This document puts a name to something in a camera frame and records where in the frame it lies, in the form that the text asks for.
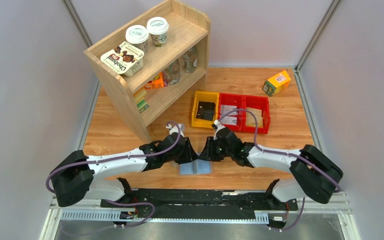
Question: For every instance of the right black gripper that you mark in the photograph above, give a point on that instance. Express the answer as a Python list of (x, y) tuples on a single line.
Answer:
[(211, 149)]

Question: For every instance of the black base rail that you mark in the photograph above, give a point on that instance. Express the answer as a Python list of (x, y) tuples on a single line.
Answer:
[(204, 204)]

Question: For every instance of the orange snack box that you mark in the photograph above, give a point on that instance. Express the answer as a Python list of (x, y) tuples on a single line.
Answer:
[(158, 81)]

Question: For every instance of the yellow green sponge pack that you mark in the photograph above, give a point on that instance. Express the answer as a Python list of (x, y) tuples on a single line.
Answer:
[(140, 100)]

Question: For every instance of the white-lidded paper cup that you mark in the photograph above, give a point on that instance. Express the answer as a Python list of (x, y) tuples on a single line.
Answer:
[(158, 28), (137, 35)]

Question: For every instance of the glass jar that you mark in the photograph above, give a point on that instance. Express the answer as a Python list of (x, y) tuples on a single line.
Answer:
[(190, 60), (172, 73)]

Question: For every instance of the white cards stack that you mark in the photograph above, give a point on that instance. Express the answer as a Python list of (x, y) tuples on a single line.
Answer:
[(231, 118)]

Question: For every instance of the left white-lidded paper cup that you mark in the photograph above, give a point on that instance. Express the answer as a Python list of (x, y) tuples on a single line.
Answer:
[(137, 35)]

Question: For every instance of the tan cards stack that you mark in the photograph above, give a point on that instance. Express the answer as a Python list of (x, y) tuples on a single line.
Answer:
[(254, 117)]

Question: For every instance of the right red plastic bin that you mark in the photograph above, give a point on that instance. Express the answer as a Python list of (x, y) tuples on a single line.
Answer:
[(259, 106)]

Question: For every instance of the pink leather card holder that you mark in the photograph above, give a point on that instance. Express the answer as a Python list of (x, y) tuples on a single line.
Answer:
[(197, 167)]

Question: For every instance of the yellow plastic bin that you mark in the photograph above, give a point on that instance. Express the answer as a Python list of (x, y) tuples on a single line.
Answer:
[(204, 96)]

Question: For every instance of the Chobani yogurt pack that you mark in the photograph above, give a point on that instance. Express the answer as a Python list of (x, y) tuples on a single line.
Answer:
[(124, 59)]

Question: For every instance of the right glass jar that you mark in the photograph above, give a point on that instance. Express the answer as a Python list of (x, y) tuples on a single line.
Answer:
[(190, 60)]

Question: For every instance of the wooden shelf unit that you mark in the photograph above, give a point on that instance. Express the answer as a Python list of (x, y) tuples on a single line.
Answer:
[(188, 27)]

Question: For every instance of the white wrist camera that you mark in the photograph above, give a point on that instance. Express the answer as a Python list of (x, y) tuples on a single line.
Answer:
[(175, 128), (217, 126)]

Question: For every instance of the black cards stack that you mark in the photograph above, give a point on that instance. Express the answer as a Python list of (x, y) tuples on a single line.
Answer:
[(206, 110)]

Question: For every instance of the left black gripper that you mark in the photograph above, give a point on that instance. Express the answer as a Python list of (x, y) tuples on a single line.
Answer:
[(185, 149)]

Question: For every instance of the red plastic bin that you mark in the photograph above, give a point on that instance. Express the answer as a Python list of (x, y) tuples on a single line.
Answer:
[(233, 100), (259, 106)]

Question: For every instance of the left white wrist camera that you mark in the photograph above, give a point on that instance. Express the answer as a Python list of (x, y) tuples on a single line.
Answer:
[(175, 128)]

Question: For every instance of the right white-lidded paper cup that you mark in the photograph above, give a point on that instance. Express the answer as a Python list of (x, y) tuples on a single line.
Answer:
[(158, 28)]

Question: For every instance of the left glass jar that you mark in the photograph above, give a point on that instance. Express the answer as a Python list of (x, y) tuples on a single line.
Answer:
[(172, 73)]

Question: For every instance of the middle red plastic bin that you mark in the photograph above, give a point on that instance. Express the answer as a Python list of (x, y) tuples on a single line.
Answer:
[(233, 100)]

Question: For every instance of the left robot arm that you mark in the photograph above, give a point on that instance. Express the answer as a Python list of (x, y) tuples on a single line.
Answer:
[(80, 177)]

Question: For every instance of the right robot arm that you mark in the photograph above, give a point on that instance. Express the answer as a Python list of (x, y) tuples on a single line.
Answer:
[(314, 175)]

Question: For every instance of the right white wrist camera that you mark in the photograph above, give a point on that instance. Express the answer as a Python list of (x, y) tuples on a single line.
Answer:
[(217, 126)]

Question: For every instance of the orange green juice carton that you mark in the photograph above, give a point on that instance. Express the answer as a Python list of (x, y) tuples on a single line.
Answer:
[(276, 83)]

